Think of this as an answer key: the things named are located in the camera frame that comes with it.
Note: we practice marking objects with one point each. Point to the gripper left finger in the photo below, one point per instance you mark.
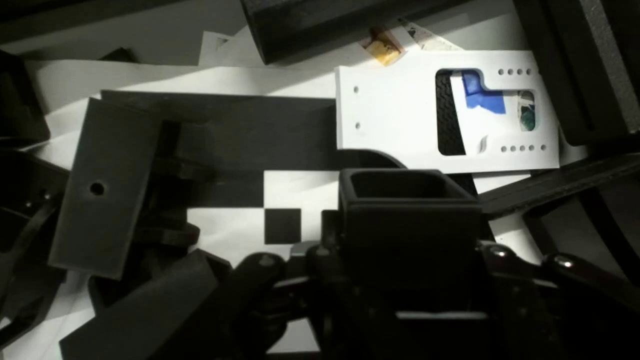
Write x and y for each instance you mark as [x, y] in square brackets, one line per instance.
[265, 280]

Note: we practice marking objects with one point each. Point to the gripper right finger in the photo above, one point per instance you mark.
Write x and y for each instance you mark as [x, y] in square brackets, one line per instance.
[560, 295]

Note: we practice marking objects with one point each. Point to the black square tube part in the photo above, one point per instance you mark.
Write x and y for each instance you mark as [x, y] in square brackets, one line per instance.
[410, 225]

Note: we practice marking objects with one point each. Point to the black and white checker sheet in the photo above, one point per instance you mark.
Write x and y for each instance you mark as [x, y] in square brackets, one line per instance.
[235, 232]

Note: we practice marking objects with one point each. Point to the black slim bar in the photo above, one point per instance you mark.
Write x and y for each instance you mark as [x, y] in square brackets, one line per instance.
[555, 182]

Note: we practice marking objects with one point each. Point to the grey wedge block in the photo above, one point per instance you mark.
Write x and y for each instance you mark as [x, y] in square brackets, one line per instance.
[145, 315]

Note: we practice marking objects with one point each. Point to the long black flat plate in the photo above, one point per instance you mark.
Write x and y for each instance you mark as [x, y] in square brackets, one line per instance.
[250, 130]

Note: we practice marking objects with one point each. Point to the grey flat plate with hole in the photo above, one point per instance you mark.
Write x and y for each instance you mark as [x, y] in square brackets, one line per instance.
[107, 190]

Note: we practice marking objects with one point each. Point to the white plate with holes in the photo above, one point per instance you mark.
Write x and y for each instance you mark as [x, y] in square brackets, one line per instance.
[395, 115]

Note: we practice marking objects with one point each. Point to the blue tape piece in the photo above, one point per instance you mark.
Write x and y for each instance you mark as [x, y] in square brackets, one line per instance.
[482, 97]

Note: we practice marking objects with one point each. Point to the black ribbed strip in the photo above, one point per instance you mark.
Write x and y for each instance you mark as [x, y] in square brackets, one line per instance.
[447, 115]

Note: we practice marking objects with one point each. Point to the large black textured block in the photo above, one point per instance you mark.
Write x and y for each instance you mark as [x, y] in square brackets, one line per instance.
[585, 60]

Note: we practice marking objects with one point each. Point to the black thick bar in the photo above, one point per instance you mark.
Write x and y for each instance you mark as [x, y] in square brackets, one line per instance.
[310, 25]

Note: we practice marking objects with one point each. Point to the yellow tape piece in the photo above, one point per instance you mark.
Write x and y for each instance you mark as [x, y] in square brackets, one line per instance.
[384, 46]

